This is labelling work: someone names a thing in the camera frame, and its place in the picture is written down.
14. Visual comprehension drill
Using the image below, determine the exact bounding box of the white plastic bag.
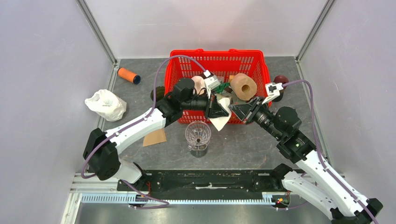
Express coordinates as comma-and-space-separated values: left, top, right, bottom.
84, 89, 127, 122

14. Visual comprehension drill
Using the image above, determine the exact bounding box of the black mounting rail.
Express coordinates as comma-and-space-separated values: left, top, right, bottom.
133, 169, 286, 200

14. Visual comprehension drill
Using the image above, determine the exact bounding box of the white paper coffee filter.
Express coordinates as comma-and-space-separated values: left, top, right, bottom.
209, 94, 232, 131

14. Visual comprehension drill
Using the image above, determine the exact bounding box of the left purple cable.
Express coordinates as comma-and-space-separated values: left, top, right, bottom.
81, 55, 207, 180

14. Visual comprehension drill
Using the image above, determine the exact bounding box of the brown paper coffee filter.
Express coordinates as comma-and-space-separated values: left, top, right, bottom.
142, 128, 167, 147

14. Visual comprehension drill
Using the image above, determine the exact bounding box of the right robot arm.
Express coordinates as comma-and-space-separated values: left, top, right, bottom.
229, 83, 383, 224

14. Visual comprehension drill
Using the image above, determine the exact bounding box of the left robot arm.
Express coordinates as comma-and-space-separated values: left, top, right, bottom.
83, 75, 231, 191

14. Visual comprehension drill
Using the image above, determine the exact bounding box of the purple cable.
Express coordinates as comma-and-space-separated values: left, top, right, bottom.
281, 79, 380, 224
81, 55, 207, 180

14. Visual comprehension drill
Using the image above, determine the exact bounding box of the orange cylinder with blue cap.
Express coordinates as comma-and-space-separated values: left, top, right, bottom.
117, 68, 141, 84

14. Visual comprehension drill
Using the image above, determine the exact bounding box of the green crumpled wrapper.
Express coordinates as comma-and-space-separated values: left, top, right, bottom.
214, 83, 230, 94

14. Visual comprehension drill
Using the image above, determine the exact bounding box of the clear glass dripper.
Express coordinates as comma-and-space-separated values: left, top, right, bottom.
185, 121, 211, 146

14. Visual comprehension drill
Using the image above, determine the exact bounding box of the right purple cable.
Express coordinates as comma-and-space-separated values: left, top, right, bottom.
281, 79, 380, 224

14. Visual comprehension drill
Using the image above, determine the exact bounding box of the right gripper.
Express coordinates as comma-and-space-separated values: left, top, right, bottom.
228, 96, 283, 140

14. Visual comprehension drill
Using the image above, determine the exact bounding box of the red plastic shopping basket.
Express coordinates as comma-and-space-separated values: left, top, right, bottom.
164, 49, 271, 125

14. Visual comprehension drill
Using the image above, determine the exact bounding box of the dark green glass dripper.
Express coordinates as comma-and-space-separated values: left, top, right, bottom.
150, 86, 165, 102

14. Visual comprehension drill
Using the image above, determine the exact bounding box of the white cable duct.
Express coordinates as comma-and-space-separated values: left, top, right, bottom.
81, 193, 276, 206

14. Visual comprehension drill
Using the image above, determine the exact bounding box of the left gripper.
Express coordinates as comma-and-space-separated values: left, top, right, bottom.
181, 89, 229, 120

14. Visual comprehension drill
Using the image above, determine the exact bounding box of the brown toilet paper roll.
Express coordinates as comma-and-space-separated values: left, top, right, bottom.
230, 73, 257, 101

